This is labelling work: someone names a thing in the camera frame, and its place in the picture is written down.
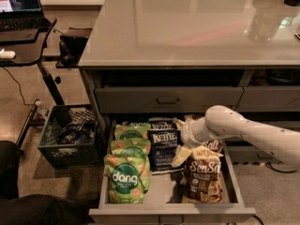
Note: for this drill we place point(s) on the rear green Dang bag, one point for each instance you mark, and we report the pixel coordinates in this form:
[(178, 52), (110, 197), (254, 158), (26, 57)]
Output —
[(128, 132)]

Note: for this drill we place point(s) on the closed grey top drawer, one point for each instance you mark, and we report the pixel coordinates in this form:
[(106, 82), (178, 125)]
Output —
[(165, 99)]

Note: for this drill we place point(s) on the dark green plastic crate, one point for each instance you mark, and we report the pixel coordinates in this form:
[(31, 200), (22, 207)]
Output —
[(69, 137)]

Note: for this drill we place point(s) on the open laptop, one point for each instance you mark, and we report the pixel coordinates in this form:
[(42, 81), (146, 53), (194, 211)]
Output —
[(18, 15)]

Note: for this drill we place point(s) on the middle green Dang bag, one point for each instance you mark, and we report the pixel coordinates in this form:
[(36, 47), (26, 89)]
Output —
[(131, 147)]

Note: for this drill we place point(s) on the black stool with device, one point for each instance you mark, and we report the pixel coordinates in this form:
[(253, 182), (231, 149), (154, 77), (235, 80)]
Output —
[(71, 46)]

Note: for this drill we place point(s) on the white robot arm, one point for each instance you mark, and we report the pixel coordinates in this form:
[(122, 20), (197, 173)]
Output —
[(220, 123)]

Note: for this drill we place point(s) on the grey cabinet with glass counter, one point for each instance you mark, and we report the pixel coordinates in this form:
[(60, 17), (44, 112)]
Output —
[(206, 43)]

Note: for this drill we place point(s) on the black laptop stand table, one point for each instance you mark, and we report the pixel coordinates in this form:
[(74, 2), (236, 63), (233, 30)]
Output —
[(29, 54)]

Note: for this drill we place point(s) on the front green Dang bag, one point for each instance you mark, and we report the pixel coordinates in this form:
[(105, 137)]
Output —
[(129, 178)]

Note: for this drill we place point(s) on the person's dark clothed legs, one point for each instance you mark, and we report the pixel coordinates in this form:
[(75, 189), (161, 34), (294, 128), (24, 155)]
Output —
[(36, 209)]

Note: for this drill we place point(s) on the front brown sea salt bag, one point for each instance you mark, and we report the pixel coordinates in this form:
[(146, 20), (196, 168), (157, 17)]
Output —
[(202, 183)]

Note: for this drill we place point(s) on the blue kettle chip bag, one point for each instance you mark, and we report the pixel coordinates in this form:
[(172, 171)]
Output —
[(163, 147), (161, 123)]

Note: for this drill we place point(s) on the open grey middle drawer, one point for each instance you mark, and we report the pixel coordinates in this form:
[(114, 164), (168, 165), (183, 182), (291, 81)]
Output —
[(163, 204)]

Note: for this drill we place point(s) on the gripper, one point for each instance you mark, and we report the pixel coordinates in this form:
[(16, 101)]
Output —
[(187, 134)]

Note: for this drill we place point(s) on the right grey drawer stack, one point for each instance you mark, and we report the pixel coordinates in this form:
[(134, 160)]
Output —
[(277, 106)]

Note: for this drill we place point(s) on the middle brown sea salt bag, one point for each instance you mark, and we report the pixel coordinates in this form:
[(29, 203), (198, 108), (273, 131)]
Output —
[(215, 145)]

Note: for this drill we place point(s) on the white computer mouse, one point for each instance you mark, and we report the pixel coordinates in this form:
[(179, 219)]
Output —
[(7, 55)]

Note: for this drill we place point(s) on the green dang bag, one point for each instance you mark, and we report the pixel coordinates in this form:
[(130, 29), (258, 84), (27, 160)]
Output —
[(128, 132), (131, 147), (129, 178), (136, 124)]

